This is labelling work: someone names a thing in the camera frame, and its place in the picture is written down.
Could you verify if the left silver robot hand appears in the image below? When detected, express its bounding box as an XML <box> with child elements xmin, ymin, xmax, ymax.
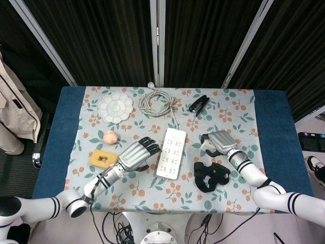
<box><xmin>117</xmin><ymin>136</ymin><xmax>163</xmax><ymax>172</ymax></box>

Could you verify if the black stapler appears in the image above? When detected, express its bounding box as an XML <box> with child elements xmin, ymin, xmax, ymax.
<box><xmin>188</xmin><ymin>95</ymin><xmax>211</xmax><ymax>114</ymax></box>

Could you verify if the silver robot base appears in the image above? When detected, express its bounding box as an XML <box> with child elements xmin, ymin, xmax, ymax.
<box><xmin>121</xmin><ymin>212</ymin><xmax>196</xmax><ymax>244</ymax></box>

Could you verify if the black and white sneaker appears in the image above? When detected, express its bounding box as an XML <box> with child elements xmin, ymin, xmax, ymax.
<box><xmin>304</xmin><ymin>156</ymin><xmax>325</xmax><ymax>184</ymax></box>

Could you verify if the white power strip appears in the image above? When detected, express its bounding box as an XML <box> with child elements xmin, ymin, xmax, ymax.
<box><xmin>155</xmin><ymin>128</ymin><xmax>187</xmax><ymax>180</ymax></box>

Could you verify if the black device with lights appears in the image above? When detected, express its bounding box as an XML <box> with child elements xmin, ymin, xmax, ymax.
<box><xmin>297</xmin><ymin>131</ymin><xmax>325</xmax><ymax>153</ymax></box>

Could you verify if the black ribbed divider panel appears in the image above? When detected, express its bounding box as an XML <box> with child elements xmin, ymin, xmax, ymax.
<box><xmin>0</xmin><ymin>0</ymin><xmax>77</xmax><ymax>114</ymax></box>
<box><xmin>223</xmin><ymin>0</ymin><xmax>325</xmax><ymax>123</ymax></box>
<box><xmin>10</xmin><ymin>0</ymin><xmax>159</xmax><ymax>87</ymax></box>
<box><xmin>157</xmin><ymin>0</ymin><xmax>274</xmax><ymax>88</ymax></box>

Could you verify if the beige jacket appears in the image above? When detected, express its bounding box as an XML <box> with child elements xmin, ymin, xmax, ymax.
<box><xmin>0</xmin><ymin>50</ymin><xmax>43</xmax><ymax>155</ymax></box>

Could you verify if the floral tablecloth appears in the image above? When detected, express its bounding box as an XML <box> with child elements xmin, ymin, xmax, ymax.
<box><xmin>58</xmin><ymin>86</ymin><xmax>276</xmax><ymax>214</ymax></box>

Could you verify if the blue table cover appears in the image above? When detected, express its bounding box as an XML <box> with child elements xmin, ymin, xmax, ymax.
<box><xmin>30</xmin><ymin>86</ymin><xmax>318</xmax><ymax>215</ymax></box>

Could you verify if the white cable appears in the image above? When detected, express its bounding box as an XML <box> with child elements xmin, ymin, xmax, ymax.
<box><xmin>139</xmin><ymin>81</ymin><xmax>180</xmax><ymax>129</ymax></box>

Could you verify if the white flower paint palette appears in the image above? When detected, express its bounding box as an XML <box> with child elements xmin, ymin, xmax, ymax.
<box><xmin>97</xmin><ymin>92</ymin><xmax>134</xmax><ymax>125</ymax></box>

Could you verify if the black floor cable bundle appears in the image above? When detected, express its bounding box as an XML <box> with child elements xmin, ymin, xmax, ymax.
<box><xmin>88</xmin><ymin>203</ymin><xmax>140</xmax><ymax>244</ymax></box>

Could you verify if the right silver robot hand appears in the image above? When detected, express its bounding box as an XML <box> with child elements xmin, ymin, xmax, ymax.
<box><xmin>200</xmin><ymin>130</ymin><xmax>239</xmax><ymax>158</ymax></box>

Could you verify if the pink peach ball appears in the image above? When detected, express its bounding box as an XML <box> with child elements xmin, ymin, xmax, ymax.
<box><xmin>103</xmin><ymin>130</ymin><xmax>118</xmax><ymax>145</ymax></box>

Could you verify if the yellow sponge block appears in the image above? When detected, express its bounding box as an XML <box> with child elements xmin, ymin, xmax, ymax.
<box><xmin>88</xmin><ymin>149</ymin><xmax>119</xmax><ymax>170</ymax></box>

